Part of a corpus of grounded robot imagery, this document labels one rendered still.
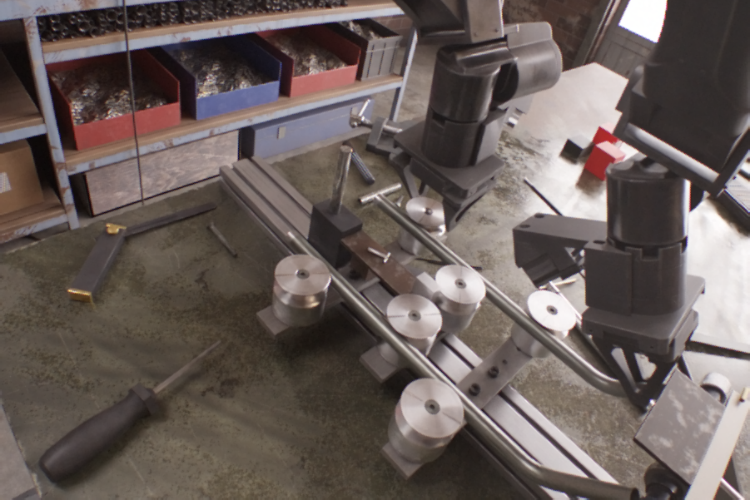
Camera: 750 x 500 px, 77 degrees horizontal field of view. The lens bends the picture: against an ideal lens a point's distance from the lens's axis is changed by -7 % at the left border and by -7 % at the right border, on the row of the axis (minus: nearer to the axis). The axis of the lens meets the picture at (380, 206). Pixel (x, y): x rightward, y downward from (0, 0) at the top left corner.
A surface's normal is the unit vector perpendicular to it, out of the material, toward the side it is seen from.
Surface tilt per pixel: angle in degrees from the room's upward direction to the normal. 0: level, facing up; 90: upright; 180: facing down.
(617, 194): 103
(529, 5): 90
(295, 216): 0
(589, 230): 30
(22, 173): 90
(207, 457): 0
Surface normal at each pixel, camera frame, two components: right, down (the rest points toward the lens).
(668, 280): 0.03, 0.30
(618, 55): -0.71, 0.33
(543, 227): -0.16, -0.94
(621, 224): -0.87, 0.29
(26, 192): 0.68, 0.56
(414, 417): 0.20, -0.76
